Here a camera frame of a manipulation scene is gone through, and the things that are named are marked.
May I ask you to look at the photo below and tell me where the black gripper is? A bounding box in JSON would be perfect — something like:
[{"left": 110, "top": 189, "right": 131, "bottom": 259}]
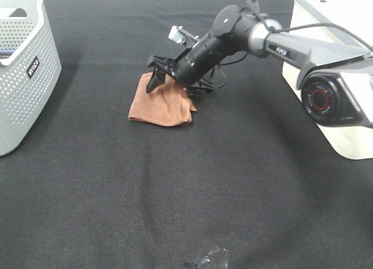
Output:
[{"left": 146, "top": 36, "right": 234, "bottom": 99}]

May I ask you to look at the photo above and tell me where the brown towel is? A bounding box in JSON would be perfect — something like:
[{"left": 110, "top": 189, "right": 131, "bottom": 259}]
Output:
[{"left": 128, "top": 73, "right": 197, "bottom": 127}]

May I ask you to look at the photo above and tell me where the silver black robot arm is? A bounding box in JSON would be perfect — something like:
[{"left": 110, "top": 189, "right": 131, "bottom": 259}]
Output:
[{"left": 146, "top": 0, "right": 372, "bottom": 128}]

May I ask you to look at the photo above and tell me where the black table cloth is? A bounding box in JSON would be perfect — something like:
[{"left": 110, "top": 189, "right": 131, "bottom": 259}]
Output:
[{"left": 1, "top": 0, "right": 372, "bottom": 268}]

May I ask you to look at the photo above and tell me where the grey perforated plastic basket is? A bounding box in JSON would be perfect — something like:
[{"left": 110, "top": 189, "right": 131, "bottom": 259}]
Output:
[{"left": 1, "top": 0, "right": 62, "bottom": 155}]

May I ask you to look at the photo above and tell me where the clear tape piece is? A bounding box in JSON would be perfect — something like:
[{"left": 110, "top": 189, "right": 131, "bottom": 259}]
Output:
[{"left": 183, "top": 248, "right": 228, "bottom": 269}]

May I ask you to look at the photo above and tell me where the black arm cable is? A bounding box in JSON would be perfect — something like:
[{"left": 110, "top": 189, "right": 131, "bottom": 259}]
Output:
[{"left": 210, "top": 22, "right": 373, "bottom": 89}]

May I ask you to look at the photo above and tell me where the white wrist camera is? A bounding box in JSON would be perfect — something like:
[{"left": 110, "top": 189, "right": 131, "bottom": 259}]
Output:
[{"left": 168, "top": 26, "right": 199, "bottom": 46}]

